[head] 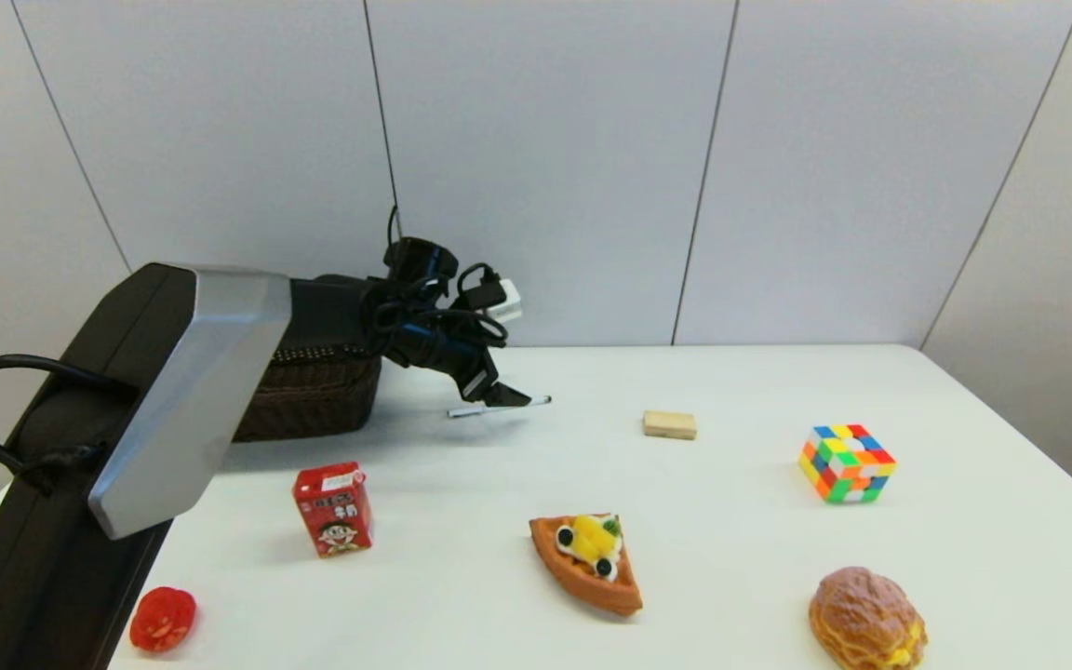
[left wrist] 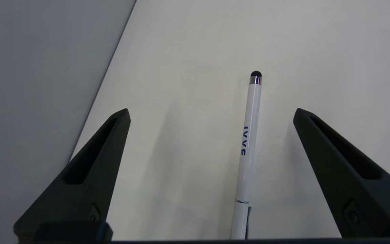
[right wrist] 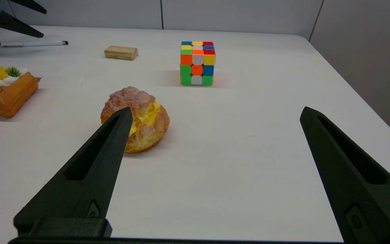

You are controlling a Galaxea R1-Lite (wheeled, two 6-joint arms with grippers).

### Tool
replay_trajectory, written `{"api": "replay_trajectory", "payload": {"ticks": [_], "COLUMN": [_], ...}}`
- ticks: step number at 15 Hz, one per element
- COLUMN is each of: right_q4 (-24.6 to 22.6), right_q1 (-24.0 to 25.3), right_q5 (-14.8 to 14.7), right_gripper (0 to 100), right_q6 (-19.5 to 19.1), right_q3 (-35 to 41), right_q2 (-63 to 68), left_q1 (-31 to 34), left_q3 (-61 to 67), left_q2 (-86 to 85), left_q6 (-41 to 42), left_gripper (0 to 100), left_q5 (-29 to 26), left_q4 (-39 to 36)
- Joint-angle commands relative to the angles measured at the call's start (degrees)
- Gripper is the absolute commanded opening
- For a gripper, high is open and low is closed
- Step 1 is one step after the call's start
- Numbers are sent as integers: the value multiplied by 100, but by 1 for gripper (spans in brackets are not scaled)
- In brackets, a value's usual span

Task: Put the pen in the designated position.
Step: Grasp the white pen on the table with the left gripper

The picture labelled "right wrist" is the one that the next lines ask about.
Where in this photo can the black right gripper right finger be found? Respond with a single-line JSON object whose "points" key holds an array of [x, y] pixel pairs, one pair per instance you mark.
{"points": [[381, 206]]}

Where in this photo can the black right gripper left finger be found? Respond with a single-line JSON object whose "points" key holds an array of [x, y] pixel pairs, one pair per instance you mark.
{"points": [[93, 195]]}

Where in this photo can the white stylus pen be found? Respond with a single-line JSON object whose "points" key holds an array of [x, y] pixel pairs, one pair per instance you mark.
{"points": [[32, 44]]}

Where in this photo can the toy fruit waffle slice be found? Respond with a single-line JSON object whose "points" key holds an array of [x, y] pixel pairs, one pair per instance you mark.
{"points": [[8, 96]]}

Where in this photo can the toy cream puff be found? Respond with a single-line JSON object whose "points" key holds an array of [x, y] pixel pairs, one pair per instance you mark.
{"points": [[149, 112]]}

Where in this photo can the small wooden block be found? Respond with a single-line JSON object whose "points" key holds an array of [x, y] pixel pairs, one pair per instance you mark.
{"points": [[120, 53]]}

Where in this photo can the colourful puzzle cube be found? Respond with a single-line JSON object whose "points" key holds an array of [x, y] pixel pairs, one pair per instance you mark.
{"points": [[197, 64]]}

